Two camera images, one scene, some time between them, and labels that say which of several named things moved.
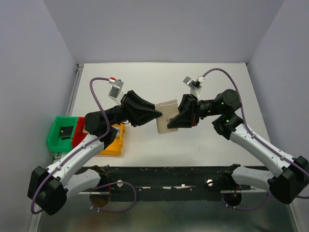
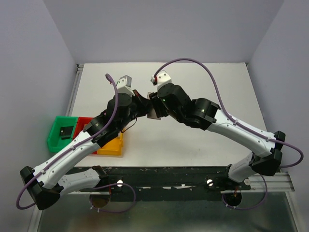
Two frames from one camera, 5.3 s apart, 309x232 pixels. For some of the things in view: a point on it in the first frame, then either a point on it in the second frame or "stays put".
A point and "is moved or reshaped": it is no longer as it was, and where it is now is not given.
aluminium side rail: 75,89 stays put
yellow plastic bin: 115,148 stays put
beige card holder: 168,108 is moved or reshaped
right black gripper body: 193,108 to 160,109
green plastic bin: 55,143 stays put
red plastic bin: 79,135 stays put
